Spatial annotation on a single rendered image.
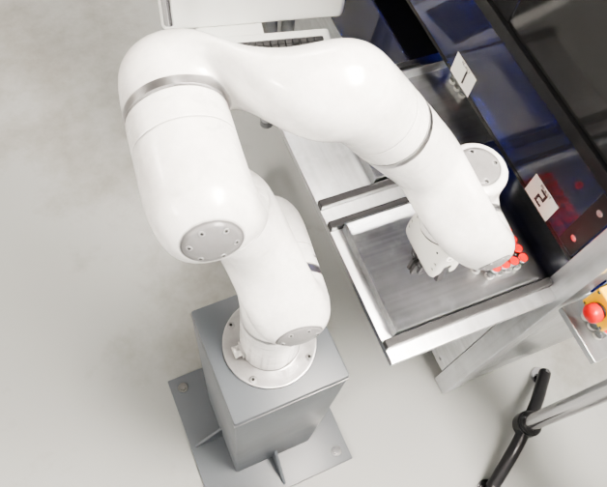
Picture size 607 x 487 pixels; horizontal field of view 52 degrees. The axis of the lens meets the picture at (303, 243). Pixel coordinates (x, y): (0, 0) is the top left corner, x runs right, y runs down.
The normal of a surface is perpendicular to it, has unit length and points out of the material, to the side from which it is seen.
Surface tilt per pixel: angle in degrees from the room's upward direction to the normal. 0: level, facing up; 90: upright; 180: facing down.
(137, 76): 32
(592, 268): 90
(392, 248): 0
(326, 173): 0
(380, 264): 0
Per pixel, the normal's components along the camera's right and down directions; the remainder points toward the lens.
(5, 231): 0.09, -0.43
